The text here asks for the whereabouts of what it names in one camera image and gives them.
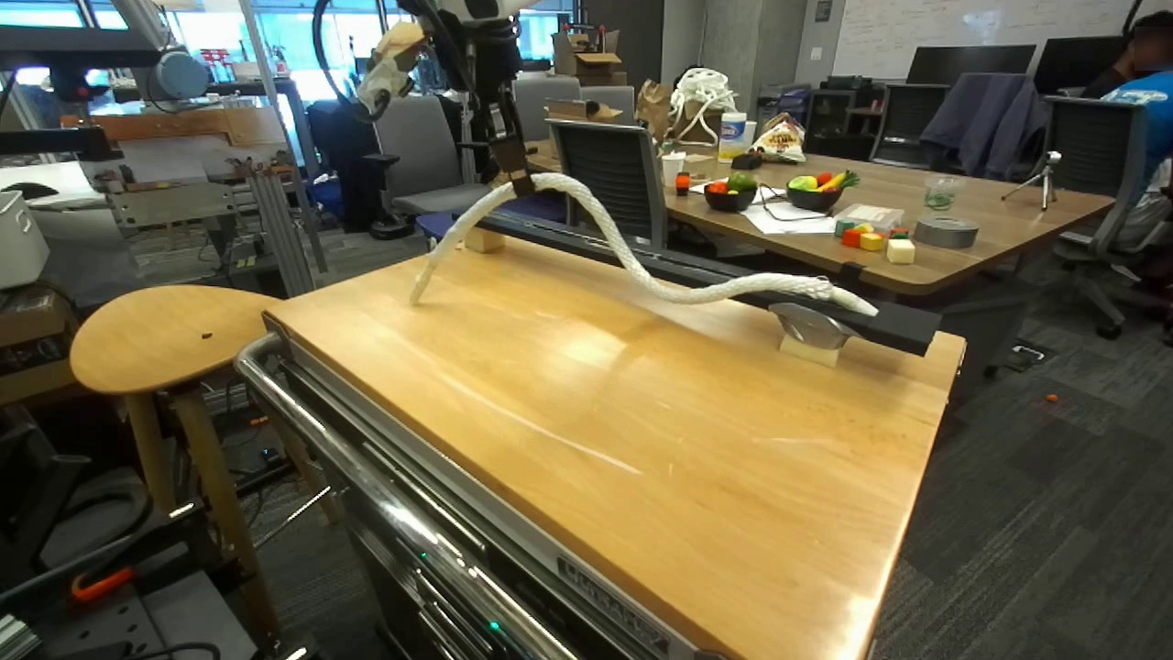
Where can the white labelled bottle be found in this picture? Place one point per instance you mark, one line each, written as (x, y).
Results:
(735, 132)

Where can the grey mesh office chair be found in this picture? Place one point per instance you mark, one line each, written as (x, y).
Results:
(605, 179)

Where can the black office chair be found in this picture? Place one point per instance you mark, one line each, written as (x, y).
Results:
(343, 158)

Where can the clear plastic cup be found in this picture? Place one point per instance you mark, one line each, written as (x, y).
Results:
(941, 197)

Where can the dark office chair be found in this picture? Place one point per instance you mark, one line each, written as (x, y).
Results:
(1093, 148)

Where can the yellow toy block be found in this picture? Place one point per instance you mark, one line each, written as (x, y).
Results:
(875, 241)

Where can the aluminium profile frame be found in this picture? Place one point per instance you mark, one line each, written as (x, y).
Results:
(183, 204)

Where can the cream toy block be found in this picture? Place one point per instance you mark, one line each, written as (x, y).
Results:
(900, 252)

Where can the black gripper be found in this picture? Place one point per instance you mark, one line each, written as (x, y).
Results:
(479, 60)

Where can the small orange toy fruit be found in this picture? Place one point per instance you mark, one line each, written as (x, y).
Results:
(684, 184)

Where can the black clamp orange grip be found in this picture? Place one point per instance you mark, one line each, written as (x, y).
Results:
(97, 583)

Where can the red toy block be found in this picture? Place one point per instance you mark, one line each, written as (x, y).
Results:
(851, 236)

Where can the light grey office chair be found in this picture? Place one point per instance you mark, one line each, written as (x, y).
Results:
(424, 153)

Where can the black computer monitor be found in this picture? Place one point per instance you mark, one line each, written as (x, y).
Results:
(1063, 60)
(971, 63)

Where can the person in blue shirt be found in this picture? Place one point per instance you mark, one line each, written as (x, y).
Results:
(1148, 104)

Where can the office chair with jacket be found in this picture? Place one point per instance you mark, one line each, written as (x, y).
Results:
(977, 116)

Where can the black shelf unit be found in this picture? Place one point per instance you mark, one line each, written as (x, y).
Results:
(844, 116)

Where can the wooden office desk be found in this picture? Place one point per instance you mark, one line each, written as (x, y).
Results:
(1002, 206)

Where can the long black grooved bar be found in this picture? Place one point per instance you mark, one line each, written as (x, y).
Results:
(903, 327)

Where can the white plastic container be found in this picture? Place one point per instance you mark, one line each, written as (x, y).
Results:
(870, 217)

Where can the round wooden stool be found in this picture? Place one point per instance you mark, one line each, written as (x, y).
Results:
(157, 336)

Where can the cream foam block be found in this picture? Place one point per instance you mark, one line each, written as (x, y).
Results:
(480, 241)
(812, 356)

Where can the grey duct tape roll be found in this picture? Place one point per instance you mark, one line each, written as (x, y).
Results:
(947, 234)

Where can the steel tool cart wooden top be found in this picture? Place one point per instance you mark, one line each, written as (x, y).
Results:
(404, 550)

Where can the dark blue seat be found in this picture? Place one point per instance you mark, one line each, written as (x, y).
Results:
(436, 229)

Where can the grey cylindrical device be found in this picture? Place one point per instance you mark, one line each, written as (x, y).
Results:
(179, 76)

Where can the small silver desk tripod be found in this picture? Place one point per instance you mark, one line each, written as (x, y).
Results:
(1043, 179)

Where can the white paper sheets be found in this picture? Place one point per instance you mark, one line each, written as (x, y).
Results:
(780, 220)

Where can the white crumpled bag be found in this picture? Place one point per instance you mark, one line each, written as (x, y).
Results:
(780, 141)

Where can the cardboard box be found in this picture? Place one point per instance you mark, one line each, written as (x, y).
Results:
(598, 60)

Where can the white machine housing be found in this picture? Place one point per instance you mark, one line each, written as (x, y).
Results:
(19, 241)

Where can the black bowl with toy fruit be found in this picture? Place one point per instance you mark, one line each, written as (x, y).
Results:
(729, 197)
(813, 197)

